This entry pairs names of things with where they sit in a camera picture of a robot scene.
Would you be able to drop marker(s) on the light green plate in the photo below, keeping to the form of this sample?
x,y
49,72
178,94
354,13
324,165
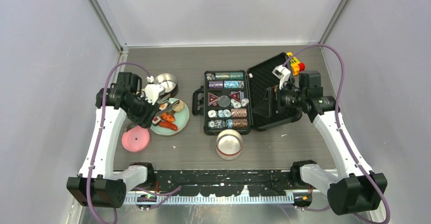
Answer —
x,y
181,120

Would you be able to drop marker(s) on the red sausage toy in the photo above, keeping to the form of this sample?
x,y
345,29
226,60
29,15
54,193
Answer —
x,y
168,125

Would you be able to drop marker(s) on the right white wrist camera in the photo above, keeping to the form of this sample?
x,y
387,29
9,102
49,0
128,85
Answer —
x,y
283,74

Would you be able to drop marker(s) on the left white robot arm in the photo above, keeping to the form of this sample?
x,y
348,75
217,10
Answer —
x,y
96,183

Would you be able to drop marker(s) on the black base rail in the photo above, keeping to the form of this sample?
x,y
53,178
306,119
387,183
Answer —
x,y
225,183

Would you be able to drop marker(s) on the round bread bun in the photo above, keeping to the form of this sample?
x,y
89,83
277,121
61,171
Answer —
x,y
180,106

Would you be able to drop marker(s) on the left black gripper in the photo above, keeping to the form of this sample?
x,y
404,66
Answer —
x,y
145,120

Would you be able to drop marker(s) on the white red steel lunch box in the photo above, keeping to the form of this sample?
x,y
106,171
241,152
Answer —
x,y
229,144

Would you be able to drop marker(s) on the black metal tongs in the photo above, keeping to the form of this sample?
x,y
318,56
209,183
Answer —
x,y
172,103

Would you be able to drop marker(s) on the sushi roll orange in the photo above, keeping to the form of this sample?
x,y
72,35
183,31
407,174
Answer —
x,y
163,106

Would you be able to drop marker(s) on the sushi roll red centre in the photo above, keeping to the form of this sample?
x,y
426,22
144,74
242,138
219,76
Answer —
x,y
156,120

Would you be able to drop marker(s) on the steel bowl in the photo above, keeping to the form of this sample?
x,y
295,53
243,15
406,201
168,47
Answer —
x,y
168,82

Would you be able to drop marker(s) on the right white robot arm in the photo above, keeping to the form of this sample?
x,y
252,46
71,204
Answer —
x,y
356,187

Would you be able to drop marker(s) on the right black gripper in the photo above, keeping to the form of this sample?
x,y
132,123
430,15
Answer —
x,y
273,97

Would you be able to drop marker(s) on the pink round lid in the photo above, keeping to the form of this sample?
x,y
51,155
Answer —
x,y
135,139

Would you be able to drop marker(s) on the yellow red emergency stop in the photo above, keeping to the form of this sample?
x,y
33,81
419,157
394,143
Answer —
x,y
296,65

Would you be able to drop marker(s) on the black poker chip case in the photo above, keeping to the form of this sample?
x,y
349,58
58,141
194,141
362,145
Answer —
x,y
229,99

